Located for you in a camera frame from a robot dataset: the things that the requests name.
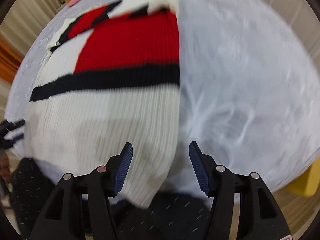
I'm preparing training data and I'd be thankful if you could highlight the white red black knit sweater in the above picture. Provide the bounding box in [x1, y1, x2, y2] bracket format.
[23, 0, 180, 209]

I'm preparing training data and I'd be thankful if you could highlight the yellow object on floor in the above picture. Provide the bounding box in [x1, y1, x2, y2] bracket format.
[286, 158, 320, 197]

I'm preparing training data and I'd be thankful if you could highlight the grey butterfly bedspread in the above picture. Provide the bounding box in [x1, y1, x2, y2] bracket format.
[7, 0, 319, 198]

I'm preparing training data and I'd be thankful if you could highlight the cream and orange curtain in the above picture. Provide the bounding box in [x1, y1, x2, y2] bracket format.
[1, 0, 65, 83]

